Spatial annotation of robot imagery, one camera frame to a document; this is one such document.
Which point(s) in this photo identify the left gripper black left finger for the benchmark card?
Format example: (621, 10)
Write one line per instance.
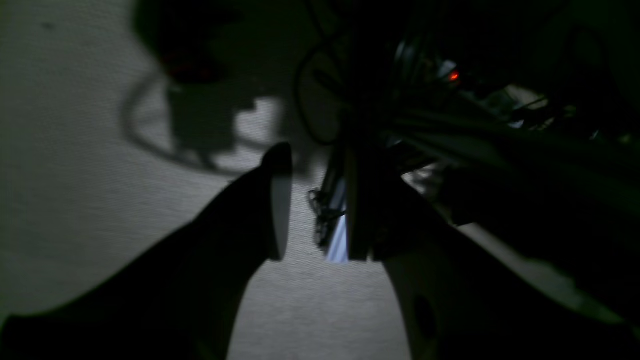
(180, 299)

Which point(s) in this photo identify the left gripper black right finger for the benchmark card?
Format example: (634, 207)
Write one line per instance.
(457, 301)

